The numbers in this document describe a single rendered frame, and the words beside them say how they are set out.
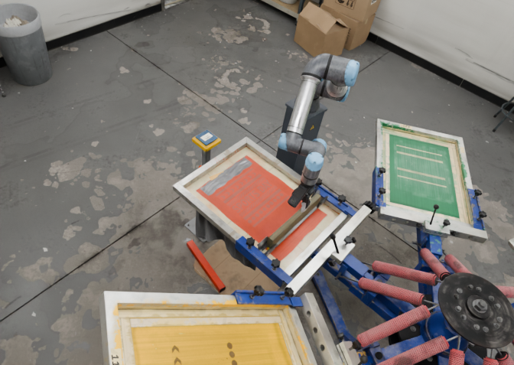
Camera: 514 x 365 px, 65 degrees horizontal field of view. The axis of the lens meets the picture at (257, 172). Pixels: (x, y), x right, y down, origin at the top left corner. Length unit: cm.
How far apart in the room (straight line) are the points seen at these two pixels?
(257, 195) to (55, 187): 195
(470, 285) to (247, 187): 118
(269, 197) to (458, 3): 376
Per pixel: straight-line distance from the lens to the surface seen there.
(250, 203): 221
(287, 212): 220
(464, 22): 543
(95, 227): 334
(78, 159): 384
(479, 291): 188
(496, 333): 183
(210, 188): 225
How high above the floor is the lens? 270
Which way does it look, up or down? 48 degrees down
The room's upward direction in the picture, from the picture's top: 10 degrees clockwise
